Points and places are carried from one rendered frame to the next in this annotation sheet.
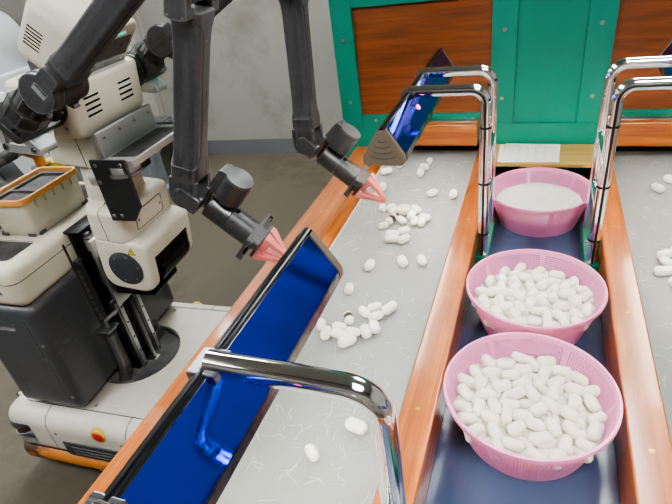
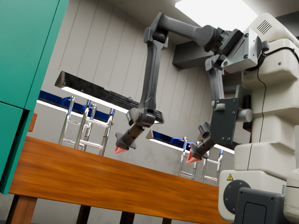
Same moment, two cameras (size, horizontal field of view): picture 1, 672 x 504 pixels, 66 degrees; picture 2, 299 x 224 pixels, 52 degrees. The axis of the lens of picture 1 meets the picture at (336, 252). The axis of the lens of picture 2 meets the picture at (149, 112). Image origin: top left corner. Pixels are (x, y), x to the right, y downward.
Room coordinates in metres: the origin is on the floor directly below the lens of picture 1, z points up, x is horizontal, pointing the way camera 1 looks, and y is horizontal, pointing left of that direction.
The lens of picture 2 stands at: (2.40, 0.71, 0.70)
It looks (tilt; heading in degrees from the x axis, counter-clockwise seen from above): 13 degrees up; 211
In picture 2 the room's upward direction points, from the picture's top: 13 degrees clockwise
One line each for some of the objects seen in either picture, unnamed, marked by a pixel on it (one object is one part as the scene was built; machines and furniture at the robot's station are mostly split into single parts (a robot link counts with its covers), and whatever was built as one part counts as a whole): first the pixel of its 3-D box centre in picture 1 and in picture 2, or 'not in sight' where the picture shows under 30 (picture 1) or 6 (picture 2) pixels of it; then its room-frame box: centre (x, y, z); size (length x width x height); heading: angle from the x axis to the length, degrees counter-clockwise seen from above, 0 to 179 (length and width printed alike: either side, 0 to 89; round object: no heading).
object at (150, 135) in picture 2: not in sight; (178, 143); (0.06, -0.35, 1.08); 0.62 x 0.08 x 0.07; 156
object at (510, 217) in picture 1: (538, 203); not in sight; (1.21, -0.56, 0.72); 0.27 x 0.27 x 0.10
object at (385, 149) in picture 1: (417, 95); (115, 100); (1.17, -0.24, 1.08); 0.62 x 0.08 x 0.07; 156
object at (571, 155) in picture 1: (541, 155); not in sight; (1.41, -0.65, 0.77); 0.33 x 0.15 x 0.01; 66
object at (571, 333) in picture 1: (532, 302); not in sight; (0.81, -0.38, 0.72); 0.27 x 0.27 x 0.10
